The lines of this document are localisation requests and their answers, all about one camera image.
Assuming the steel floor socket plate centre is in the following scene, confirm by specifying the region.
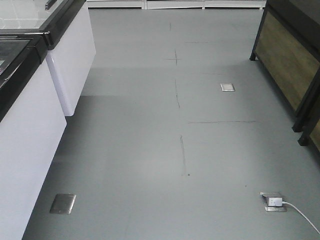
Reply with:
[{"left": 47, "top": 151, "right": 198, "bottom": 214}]
[{"left": 220, "top": 83, "right": 235, "bottom": 92}]

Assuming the steel floor socket plate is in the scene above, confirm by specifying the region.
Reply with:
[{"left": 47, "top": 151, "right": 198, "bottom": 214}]
[
  {"left": 49, "top": 193, "right": 77, "bottom": 215},
  {"left": 220, "top": 83, "right": 235, "bottom": 92}
]

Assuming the steel floor socket plate left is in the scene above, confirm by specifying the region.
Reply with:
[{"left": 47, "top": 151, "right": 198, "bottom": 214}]
[{"left": 49, "top": 193, "right": 77, "bottom": 215}]

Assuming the near white chest freezer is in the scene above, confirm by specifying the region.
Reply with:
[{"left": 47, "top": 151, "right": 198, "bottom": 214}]
[{"left": 0, "top": 36, "right": 67, "bottom": 240}]

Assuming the white chest freezer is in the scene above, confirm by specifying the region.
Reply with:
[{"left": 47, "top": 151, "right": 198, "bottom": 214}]
[
  {"left": 0, "top": 36, "right": 67, "bottom": 240},
  {"left": 0, "top": 0, "right": 96, "bottom": 117}
]

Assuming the far white chest freezer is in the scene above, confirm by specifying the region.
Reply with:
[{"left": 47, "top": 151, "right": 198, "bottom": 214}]
[{"left": 0, "top": 0, "right": 96, "bottom": 117}]

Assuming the white power plug adapter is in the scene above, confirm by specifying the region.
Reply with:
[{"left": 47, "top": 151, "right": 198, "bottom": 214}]
[{"left": 266, "top": 196, "right": 283, "bottom": 207}]

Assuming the wooden black-framed display stand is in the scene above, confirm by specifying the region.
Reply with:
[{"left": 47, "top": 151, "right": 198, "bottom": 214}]
[{"left": 250, "top": 0, "right": 320, "bottom": 132}]

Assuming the open floor socket box right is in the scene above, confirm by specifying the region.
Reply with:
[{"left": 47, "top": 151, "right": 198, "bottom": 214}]
[{"left": 260, "top": 192, "right": 287, "bottom": 213}]

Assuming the white shelf base far wall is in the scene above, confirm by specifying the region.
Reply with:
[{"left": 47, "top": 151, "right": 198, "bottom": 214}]
[{"left": 87, "top": 0, "right": 266, "bottom": 10}]

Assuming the white power cable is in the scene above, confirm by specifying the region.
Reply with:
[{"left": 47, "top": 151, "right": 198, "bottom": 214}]
[{"left": 281, "top": 201, "right": 320, "bottom": 234}]

